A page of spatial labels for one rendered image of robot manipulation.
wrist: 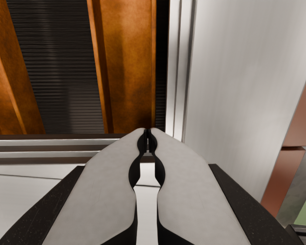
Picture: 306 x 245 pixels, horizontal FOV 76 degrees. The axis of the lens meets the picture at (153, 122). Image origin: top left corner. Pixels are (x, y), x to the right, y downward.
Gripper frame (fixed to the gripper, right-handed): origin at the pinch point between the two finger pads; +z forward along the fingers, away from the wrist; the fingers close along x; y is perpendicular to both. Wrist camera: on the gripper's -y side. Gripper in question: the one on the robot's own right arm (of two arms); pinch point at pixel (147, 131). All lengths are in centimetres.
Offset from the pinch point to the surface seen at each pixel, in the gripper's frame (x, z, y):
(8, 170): -13.2, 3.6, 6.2
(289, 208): 33, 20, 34
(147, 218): -0.2, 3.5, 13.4
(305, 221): 124, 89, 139
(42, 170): -10.0, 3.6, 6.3
